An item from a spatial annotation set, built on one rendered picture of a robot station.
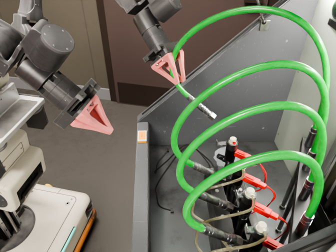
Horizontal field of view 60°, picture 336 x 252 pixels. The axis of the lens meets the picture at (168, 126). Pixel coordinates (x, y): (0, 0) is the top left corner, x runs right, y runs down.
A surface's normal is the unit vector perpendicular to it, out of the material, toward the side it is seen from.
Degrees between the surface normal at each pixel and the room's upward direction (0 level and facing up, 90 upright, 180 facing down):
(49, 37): 42
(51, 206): 0
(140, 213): 0
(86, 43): 90
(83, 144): 0
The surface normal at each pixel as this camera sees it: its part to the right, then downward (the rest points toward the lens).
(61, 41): 0.65, -0.47
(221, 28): -0.22, 0.62
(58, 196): 0.00, -0.77
